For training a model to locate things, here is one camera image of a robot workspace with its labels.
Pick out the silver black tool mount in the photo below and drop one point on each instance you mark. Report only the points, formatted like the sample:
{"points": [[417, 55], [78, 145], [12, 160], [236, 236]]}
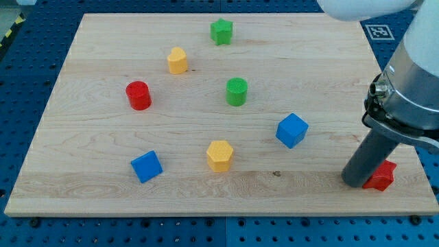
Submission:
{"points": [[402, 105]]}

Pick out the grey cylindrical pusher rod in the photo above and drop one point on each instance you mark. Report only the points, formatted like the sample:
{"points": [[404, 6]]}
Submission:
{"points": [[370, 154]]}

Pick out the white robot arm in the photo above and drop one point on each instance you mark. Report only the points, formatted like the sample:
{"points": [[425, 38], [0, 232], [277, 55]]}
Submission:
{"points": [[421, 37]]}

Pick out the red star block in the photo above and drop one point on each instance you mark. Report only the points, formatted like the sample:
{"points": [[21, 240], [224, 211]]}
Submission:
{"points": [[382, 177]]}

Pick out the blue cube block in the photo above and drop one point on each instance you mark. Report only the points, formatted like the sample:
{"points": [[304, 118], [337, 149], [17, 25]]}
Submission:
{"points": [[291, 130]]}

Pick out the green star block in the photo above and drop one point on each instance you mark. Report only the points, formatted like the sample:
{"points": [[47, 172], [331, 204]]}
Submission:
{"points": [[221, 32]]}

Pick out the white fiducial marker tag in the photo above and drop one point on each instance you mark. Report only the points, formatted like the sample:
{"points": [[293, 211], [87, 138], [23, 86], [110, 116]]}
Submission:
{"points": [[379, 32]]}

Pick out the green cylinder block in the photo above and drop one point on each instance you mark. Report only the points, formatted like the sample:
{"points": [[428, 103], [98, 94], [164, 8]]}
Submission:
{"points": [[236, 91]]}

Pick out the yellow hexagon block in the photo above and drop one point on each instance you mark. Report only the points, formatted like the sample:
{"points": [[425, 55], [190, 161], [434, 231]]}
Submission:
{"points": [[219, 156]]}

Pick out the yellow heart block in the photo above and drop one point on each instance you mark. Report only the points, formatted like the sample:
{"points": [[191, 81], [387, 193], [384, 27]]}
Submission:
{"points": [[177, 61]]}

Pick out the light wooden board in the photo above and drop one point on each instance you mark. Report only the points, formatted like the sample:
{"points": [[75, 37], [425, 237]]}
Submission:
{"points": [[78, 164]]}

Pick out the blue tilted square block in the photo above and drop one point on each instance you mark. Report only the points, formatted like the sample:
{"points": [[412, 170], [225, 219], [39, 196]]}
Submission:
{"points": [[147, 166]]}

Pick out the red cylinder block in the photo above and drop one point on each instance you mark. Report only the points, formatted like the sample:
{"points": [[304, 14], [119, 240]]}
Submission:
{"points": [[138, 95]]}

